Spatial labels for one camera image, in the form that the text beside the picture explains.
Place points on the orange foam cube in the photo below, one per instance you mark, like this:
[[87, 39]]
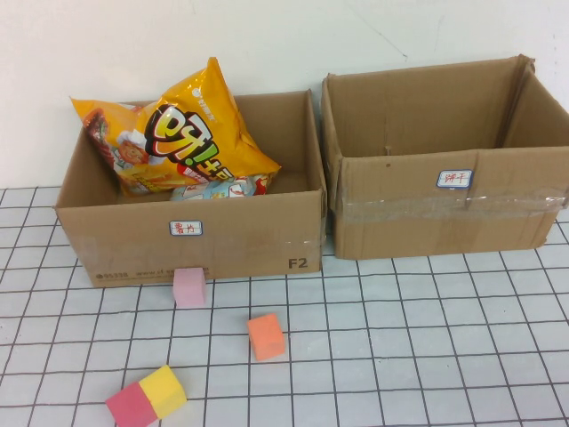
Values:
[[266, 337]]

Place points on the red foam cube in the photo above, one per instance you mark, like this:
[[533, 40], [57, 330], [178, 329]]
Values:
[[131, 407]]

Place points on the light pink foam cube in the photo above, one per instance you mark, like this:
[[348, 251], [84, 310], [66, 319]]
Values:
[[190, 289]]

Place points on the large yellow chips bag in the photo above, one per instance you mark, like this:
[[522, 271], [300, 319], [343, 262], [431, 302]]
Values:
[[200, 133]]

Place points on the cardboard box with F2 print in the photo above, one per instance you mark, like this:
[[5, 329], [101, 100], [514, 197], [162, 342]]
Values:
[[249, 240]]

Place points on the white label red handwriting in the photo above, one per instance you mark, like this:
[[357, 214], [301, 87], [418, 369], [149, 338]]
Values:
[[186, 229], [454, 180]]

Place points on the cardboard box with clear tape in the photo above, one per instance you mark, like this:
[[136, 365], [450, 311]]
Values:
[[400, 209]]

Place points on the yellow foam cube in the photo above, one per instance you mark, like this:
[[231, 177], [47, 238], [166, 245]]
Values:
[[164, 391]]

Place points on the light blue snack bag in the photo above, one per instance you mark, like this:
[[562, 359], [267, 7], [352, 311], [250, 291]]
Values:
[[213, 191]]

